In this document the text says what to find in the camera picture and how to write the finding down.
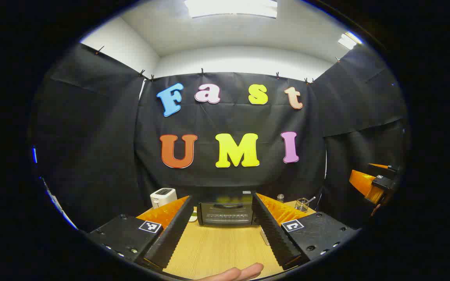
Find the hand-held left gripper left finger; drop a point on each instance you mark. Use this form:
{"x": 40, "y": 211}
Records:
{"x": 174, "y": 234}

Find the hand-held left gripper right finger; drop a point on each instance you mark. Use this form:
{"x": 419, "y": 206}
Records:
{"x": 274, "y": 234}

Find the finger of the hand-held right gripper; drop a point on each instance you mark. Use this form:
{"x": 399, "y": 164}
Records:
{"x": 389, "y": 175}
{"x": 365, "y": 185}

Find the black electric oven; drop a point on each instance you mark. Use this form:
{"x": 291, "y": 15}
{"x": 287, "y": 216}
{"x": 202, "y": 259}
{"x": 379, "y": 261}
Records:
{"x": 225, "y": 214}

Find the white rectangular tray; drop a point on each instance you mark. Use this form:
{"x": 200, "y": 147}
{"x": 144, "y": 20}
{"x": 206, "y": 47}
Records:
{"x": 264, "y": 237}

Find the white divided snack dish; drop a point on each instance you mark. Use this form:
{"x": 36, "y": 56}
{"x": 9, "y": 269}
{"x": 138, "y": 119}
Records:
{"x": 193, "y": 217}

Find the clear glass bottle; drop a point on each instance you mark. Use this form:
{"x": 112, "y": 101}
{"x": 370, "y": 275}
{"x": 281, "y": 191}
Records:
{"x": 280, "y": 198}

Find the white toaster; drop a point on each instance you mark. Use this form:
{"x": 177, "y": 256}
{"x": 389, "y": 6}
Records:
{"x": 162, "y": 197}

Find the black backdrop cloth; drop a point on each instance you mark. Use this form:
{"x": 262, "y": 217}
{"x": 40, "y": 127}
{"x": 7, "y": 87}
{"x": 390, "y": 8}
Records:
{"x": 92, "y": 136}

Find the small ceiling light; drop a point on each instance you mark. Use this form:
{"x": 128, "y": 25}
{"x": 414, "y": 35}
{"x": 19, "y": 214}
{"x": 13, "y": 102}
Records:
{"x": 348, "y": 40}

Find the row of small cloth clips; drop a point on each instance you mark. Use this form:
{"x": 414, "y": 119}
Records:
{"x": 201, "y": 71}

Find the rectangular ceiling light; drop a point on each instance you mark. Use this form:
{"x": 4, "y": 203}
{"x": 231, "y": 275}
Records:
{"x": 231, "y": 8}

